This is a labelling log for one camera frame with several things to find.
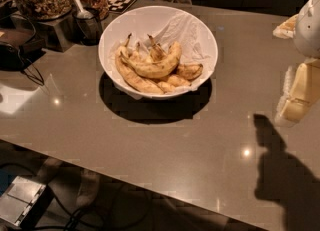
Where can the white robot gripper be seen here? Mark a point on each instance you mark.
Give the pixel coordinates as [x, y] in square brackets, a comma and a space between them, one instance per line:
[308, 28]

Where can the black white marker tag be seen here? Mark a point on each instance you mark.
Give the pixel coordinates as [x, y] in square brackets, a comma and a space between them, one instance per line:
[119, 6]

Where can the long left yellow banana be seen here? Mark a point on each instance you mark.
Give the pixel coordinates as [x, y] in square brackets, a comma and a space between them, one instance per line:
[122, 55]

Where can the upright small banana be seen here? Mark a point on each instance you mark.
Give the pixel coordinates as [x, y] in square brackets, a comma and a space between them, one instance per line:
[156, 52]

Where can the lower middle yellow banana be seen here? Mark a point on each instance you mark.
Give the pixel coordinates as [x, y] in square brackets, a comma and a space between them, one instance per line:
[169, 83]

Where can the black device with cable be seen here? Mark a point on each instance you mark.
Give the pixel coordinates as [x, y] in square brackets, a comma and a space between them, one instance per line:
[20, 47]

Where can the silver box on floor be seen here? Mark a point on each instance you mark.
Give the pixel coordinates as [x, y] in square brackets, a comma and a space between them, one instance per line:
[23, 202]

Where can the curved yellow banana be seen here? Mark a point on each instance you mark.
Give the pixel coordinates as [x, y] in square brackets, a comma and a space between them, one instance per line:
[146, 68]

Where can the white paper napkin liner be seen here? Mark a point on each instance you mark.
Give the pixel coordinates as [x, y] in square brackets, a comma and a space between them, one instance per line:
[157, 52]

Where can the white bowl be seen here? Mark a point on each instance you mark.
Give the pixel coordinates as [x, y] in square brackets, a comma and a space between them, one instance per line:
[166, 25]

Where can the right brown spotted banana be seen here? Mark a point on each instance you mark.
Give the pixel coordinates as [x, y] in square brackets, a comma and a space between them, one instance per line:
[189, 71]

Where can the white plastic spoon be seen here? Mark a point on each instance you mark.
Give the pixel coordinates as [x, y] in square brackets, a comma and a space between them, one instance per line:
[82, 13]

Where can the dark cup with spoon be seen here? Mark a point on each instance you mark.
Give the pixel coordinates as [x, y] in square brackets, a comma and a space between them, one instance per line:
[87, 31]

